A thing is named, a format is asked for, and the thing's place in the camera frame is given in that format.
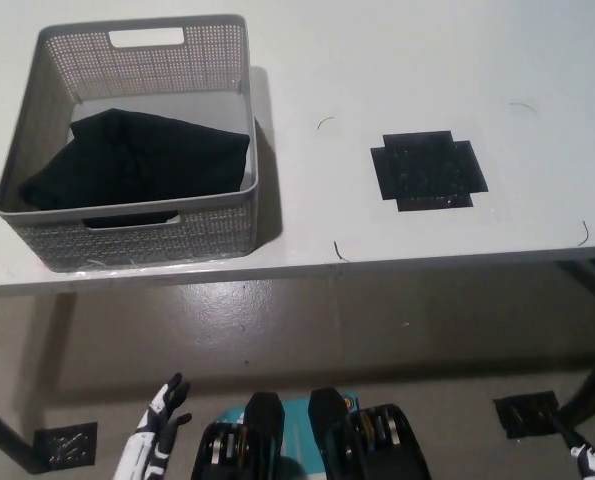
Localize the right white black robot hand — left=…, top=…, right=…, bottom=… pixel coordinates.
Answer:
left=551, top=419, right=595, bottom=480

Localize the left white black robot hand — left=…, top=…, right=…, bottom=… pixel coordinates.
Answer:
left=112, top=372, right=192, bottom=480

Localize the black t-shirt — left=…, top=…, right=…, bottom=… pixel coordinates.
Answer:
left=17, top=108, right=251, bottom=229

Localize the black table leg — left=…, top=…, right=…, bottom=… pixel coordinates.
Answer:
left=0, top=397, right=48, bottom=475
left=556, top=259, right=595, bottom=431

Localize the grey perforated plastic basket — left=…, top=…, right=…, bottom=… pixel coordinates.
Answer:
left=0, top=13, right=259, bottom=273

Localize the black tape patch on table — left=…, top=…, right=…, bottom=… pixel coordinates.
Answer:
left=370, top=130, right=488, bottom=213

